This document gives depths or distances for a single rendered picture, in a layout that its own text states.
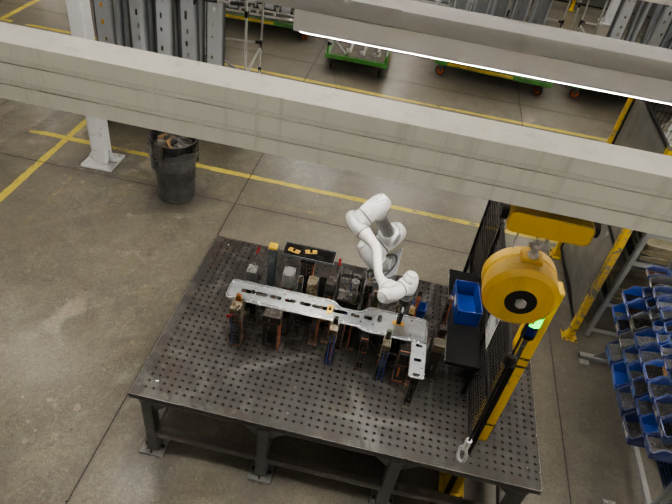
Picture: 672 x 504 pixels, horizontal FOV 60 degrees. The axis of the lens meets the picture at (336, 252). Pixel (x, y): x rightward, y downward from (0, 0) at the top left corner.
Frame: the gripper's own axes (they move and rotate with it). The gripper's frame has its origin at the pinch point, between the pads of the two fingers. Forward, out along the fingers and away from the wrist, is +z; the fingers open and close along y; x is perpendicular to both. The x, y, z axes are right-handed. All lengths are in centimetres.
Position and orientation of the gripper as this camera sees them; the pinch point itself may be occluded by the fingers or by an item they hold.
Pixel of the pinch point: (399, 319)
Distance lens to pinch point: 389.1
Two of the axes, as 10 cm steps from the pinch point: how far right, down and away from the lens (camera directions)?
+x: 9.8, 2.1, -0.6
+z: -1.2, 7.5, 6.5
